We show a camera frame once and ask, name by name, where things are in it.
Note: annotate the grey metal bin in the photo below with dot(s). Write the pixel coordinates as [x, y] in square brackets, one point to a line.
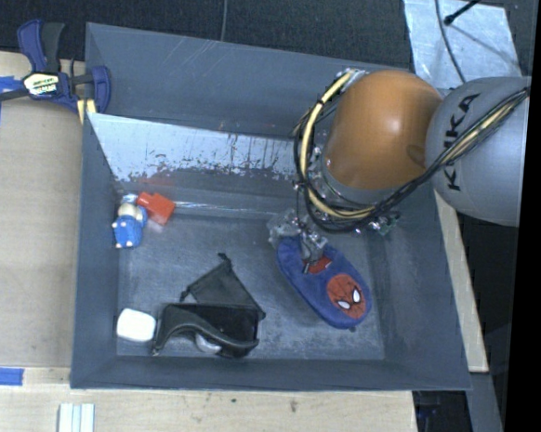
[224, 90]

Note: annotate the blue slipper with red mask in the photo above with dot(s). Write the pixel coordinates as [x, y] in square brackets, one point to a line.
[334, 290]

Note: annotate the white cylinder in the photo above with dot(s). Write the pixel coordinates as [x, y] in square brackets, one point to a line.
[135, 325]

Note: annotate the blue and white toy figure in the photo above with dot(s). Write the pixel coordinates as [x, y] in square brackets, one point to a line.
[128, 229]

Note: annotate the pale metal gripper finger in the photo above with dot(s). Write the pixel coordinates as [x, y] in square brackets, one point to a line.
[282, 227]
[312, 248]

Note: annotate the red block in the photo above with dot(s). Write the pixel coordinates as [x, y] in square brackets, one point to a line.
[157, 207]

